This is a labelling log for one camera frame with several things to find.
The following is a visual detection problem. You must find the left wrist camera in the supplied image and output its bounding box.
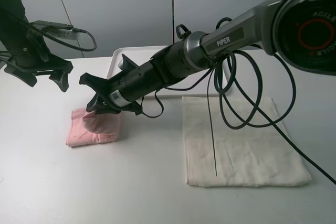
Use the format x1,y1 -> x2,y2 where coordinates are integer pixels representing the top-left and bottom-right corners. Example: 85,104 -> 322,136
30,20 -> 79,40

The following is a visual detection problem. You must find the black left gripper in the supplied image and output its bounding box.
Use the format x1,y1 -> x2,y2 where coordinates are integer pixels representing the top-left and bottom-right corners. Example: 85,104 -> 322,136
4,53 -> 72,92

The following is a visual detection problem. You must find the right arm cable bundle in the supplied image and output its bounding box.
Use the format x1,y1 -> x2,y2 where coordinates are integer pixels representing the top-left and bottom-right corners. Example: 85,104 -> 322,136
206,18 -> 336,185

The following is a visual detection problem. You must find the white towel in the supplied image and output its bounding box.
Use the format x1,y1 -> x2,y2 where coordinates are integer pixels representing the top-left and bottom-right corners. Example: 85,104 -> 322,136
182,97 -> 312,187

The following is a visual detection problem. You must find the white plastic tray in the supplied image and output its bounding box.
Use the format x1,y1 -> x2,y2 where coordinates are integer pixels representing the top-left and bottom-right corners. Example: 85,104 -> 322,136
107,46 -> 218,99

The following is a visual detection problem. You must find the pink towel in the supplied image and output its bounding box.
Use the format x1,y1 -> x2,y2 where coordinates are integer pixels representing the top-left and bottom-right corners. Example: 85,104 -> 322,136
66,108 -> 121,147

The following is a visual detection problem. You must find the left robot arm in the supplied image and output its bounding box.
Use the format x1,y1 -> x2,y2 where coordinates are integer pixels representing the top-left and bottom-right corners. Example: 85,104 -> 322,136
1,0 -> 73,92

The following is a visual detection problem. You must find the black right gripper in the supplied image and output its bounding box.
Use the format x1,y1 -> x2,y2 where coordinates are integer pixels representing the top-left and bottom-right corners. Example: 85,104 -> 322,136
79,73 -> 144,115

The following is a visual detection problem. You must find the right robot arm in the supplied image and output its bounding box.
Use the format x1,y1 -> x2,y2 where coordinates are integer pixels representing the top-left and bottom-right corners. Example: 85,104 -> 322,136
79,0 -> 335,114

